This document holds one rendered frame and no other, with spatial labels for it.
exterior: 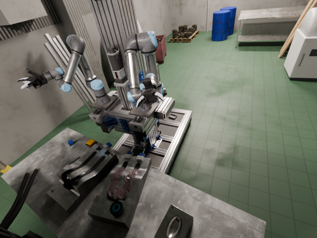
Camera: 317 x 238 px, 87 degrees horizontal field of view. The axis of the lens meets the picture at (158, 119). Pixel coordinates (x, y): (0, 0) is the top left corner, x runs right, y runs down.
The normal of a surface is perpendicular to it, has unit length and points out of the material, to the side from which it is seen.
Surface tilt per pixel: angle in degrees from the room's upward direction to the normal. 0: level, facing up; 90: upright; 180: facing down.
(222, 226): 0
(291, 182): 0
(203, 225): 0
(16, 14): 90
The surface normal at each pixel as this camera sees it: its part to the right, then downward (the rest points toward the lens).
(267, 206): -0.14, -0.76
